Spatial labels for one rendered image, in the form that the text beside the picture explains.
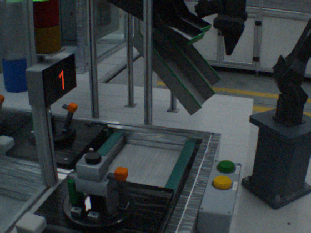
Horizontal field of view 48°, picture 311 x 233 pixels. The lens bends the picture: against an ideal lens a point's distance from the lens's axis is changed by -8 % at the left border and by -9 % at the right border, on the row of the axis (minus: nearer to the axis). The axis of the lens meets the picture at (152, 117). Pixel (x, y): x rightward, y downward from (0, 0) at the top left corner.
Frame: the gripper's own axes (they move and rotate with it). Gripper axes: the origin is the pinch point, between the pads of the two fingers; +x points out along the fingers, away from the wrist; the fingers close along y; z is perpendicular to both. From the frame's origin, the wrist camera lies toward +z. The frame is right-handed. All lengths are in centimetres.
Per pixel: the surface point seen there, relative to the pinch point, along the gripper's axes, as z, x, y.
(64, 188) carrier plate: 28.0, 29.3, 26.3
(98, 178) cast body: 16.9, 19.4, 33.2
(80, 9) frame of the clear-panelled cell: 77, 9, -80
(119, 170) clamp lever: 13.7, 17.9, 31.2
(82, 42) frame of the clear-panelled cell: 76, 26, -80
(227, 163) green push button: -3.6, 27.5, 6.2
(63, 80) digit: 28.4, 6.2, 23.5
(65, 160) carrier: 33.5, 29.5, 15.5
